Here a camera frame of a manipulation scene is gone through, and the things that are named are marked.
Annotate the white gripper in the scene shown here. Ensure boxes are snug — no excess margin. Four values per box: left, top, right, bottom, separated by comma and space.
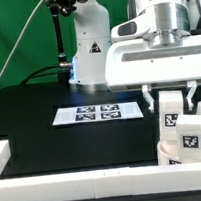
105, 35, 201, 112

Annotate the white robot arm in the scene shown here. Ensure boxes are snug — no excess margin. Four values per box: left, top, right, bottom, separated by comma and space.
72, 0, 201, 103

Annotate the white marker sheet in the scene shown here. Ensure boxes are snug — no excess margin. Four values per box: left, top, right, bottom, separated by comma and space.
53, 102, 143, 126

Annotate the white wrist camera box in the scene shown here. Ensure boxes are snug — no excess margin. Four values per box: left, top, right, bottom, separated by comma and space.
110, 14, 151, 43

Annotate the black camera stand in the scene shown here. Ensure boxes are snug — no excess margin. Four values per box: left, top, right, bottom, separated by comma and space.
44, 0, 110, 84

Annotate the black cable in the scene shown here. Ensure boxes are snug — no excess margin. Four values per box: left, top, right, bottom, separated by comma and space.
18, 62, 76, 87

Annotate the white cable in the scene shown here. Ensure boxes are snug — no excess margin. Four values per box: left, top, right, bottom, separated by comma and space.
0, 0, 63, 100

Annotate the white left fence rail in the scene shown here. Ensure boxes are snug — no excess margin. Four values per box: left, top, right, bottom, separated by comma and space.
0, 140, 11, 175

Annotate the white fence rail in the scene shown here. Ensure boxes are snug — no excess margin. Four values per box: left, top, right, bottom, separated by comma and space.
0, 163, 201, 201
0, 140, 11, 175

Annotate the white front fence rail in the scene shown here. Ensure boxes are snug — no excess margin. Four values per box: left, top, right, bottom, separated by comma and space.
0, 163, 201, 201

